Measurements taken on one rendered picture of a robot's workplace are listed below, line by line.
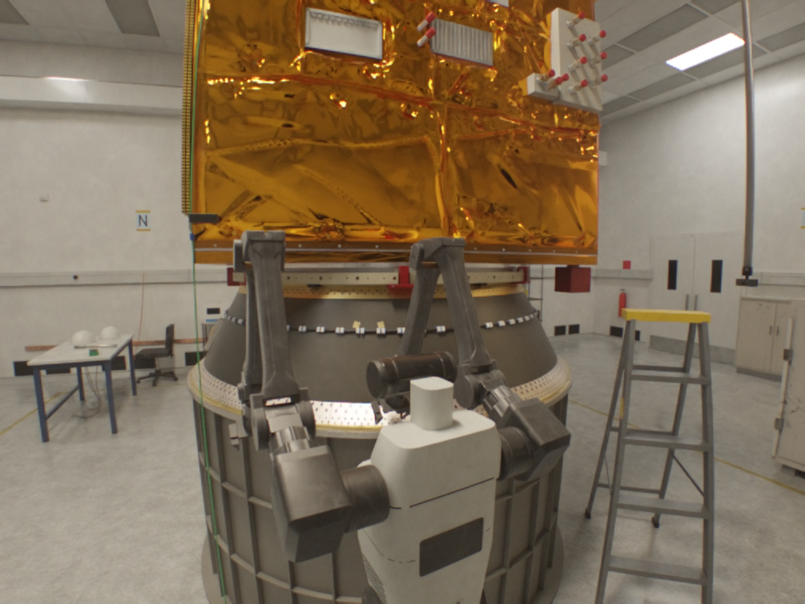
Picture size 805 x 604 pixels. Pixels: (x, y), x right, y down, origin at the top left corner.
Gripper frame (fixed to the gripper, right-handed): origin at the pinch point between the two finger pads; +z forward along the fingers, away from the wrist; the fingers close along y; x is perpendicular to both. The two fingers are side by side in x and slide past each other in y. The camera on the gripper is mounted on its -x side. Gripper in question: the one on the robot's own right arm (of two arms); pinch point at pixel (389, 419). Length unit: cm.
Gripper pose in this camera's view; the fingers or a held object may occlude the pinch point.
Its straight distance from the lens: 139.4
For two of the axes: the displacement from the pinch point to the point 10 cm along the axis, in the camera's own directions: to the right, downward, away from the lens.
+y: -8.8, 0.4, -4.8
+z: -2.4, 8.2, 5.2
